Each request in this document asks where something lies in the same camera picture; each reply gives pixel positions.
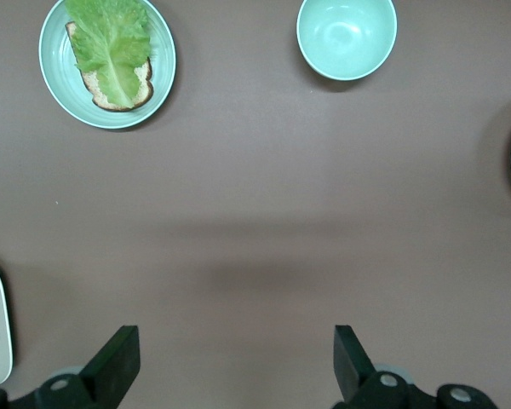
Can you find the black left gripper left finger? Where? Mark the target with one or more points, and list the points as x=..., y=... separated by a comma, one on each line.
x=117, y=362

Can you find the green deep bowl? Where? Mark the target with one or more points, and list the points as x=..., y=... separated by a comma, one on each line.
x=347, y=38

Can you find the brown table cover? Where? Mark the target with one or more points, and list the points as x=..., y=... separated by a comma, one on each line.
x=260, y=191

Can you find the green plate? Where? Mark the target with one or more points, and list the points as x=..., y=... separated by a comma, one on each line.
x=55, y=72

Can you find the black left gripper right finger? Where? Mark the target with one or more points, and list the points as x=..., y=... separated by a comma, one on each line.
x=351, y=370

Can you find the toasted bread slice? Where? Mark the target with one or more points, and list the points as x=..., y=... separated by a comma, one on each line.
x=102, y=100

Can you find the green lettuce leaf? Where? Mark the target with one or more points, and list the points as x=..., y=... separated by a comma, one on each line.
x=110, y=47

